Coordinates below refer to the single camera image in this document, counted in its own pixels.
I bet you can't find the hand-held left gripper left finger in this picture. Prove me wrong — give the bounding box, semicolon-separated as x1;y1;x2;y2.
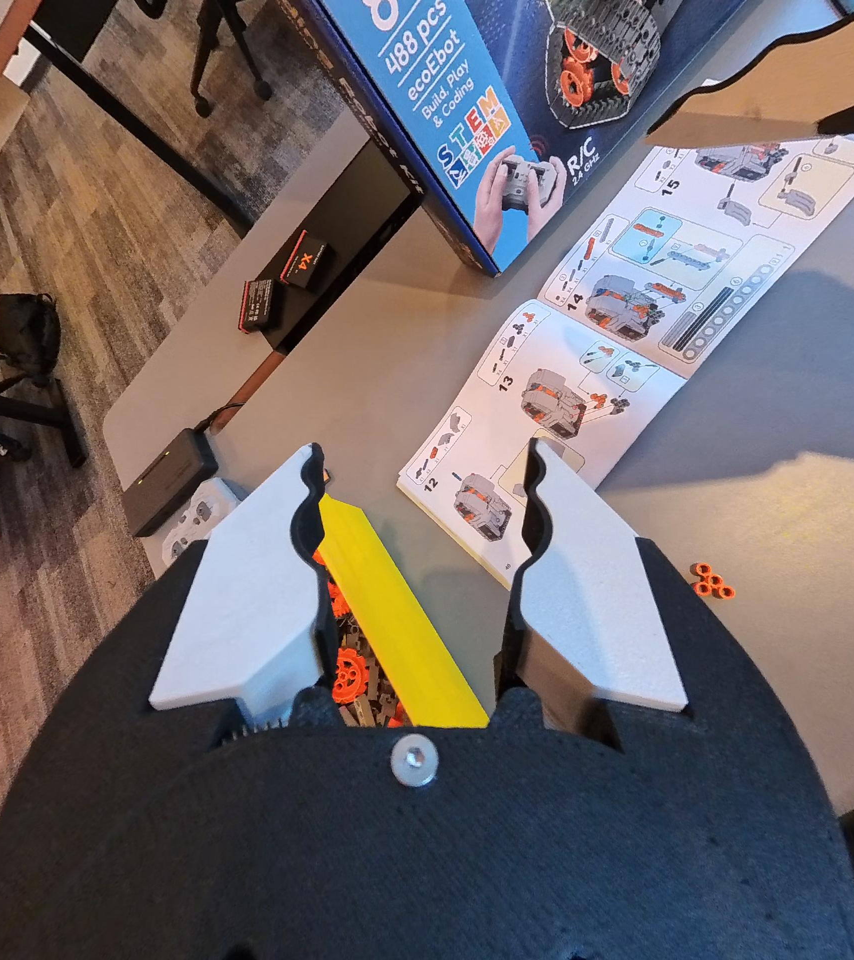
149;444;326;719

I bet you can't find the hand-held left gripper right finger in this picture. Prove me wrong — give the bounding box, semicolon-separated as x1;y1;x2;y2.
502;437;690;723

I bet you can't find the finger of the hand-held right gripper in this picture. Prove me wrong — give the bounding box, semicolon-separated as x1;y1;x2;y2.
644;0;854;147

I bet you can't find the orange bushing cluster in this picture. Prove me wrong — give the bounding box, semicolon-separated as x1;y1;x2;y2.
689;562;737;600

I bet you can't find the yellow plastic bin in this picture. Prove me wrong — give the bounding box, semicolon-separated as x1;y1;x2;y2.
313;493;489;729

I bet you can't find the pile of building block pieces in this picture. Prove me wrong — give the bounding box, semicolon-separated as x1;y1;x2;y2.
313;551;405;729

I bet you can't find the black desk leg bar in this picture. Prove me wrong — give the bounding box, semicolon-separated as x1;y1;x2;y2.
22;18;255;234

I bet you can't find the grey blue battery module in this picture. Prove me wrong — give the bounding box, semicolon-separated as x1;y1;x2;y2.
160;478;251;564

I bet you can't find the black power adapter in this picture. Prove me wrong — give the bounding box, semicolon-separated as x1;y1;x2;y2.
123;429;219;537

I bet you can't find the instruction booklet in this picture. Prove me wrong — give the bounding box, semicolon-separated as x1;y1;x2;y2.
397;78;854;590

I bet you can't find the black battery red label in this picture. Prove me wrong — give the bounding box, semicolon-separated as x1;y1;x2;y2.
241;277;285;333
279;228;336;290

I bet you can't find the blue robot kit box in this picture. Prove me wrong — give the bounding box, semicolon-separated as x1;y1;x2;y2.
288;0;754;277

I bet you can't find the black backpack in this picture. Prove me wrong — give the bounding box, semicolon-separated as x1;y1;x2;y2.
0;292;62;387

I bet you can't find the black office chair base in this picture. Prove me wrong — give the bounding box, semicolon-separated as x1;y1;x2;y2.
190;0;274;117

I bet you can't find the black adapter cable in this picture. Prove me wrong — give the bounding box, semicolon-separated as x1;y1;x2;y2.
198;401;248;436

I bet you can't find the black desk foot frame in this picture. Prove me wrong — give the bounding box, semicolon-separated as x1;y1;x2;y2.
0;378;89;468

